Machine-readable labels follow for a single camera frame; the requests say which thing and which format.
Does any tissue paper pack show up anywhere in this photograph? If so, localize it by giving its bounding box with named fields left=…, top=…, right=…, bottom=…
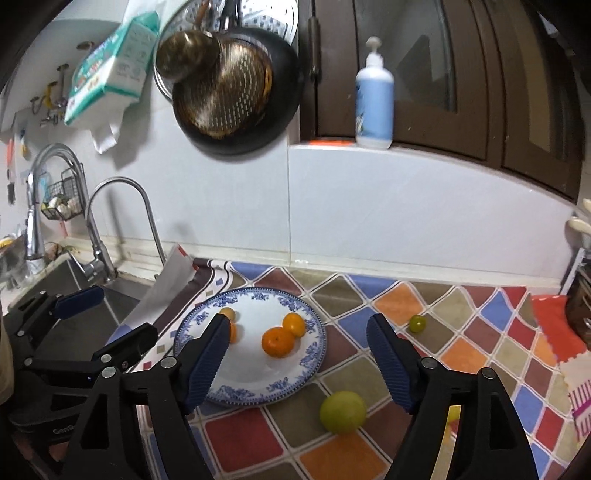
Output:
left=64, top=11, right=160, bottom=153

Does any brown wooden window frame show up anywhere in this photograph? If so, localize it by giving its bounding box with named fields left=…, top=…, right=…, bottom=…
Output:
left=298, top=0, right=586, bottom=202

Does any white handle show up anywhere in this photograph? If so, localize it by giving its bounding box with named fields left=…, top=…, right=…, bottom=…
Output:
left=567, top=213, right=591, bottom=246

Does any steel sink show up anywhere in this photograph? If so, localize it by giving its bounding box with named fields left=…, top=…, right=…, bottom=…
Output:
left=0, top=257, right=155, bottom=340

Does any large green citrus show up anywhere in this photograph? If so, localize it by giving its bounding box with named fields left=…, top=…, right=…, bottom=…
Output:
left=320, top=391, right=368, bottom=435

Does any red cloth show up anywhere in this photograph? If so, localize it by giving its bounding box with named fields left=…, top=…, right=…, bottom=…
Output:
left=531, top=294, right=591, bottom=366

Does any colourful checkered table mat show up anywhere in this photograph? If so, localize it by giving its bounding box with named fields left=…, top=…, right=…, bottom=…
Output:
left=108, top=244, right=583, bottom=480

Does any large orange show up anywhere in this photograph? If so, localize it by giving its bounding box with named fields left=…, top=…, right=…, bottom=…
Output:
left=261, top=326, right=296, bottom=358

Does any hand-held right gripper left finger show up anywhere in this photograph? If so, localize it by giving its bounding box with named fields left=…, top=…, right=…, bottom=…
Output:
left=60, top=315, right=232, bottom=480

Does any steel steamer tray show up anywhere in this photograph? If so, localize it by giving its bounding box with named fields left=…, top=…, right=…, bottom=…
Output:
left=159, top=0, right=301, bottom=47

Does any white pink striped cloth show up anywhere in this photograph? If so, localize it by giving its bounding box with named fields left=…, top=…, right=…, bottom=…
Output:
left=558, top=354, right=591, bottom=459

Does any black frying pan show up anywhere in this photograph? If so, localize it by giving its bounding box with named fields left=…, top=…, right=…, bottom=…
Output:
left=172, top=25, right=306, bottom=155

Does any brass wall tap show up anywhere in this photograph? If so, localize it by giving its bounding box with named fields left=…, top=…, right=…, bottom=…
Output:
left=30, top=95, right=65, bottom=128

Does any medium orange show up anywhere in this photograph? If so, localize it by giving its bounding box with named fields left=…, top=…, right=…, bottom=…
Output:
left=283, top=312, right=306, bottom=337

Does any bronze ladle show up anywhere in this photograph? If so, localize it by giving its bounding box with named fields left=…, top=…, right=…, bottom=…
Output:
left=154, top=0, right=223, bottom=84

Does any red hanging utensil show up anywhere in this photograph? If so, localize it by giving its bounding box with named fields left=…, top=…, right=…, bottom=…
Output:
left=6, top=138, right=17, bottom=206

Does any white blue pump bottle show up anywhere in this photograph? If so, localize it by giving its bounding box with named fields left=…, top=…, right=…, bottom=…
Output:
left=355, top=36, right=395, bottom=151

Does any chrome pull-down faucet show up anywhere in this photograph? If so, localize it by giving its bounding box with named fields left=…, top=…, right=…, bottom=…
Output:
left=25, top=143, right=90, bottom=261

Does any blue patterned white plate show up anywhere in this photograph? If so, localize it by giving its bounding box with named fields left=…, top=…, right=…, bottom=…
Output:
left=173, top=287, right=328, bottom=407

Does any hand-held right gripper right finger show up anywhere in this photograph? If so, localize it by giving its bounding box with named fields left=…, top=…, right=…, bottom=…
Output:
left=366, top=314, right=539, bottom=480

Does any dark brown container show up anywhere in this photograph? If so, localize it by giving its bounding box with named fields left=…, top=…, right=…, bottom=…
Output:
left=564, top=262, right=591, bottom=348

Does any black wire basket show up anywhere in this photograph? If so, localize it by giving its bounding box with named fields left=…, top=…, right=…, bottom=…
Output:
left=41, top=168, right=86, bottom=222

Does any metal dish rack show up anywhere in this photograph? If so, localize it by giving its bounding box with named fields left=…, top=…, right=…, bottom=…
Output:
left=0, top=231, right=34, bottom=289

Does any bronze perforated skimmer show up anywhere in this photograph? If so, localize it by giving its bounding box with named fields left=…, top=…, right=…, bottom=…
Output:
left=172, top=38, right=274, bottom=139

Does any chrome gooseneck faucet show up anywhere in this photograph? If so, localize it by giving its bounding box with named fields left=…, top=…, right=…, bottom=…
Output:
left=82, top=177, right=167, bottom=284

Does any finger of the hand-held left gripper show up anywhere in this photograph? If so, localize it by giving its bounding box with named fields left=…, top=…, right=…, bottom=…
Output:
left=28, top=322, right=160, bottom=377
left=4, top=285, right=106, bottom=352

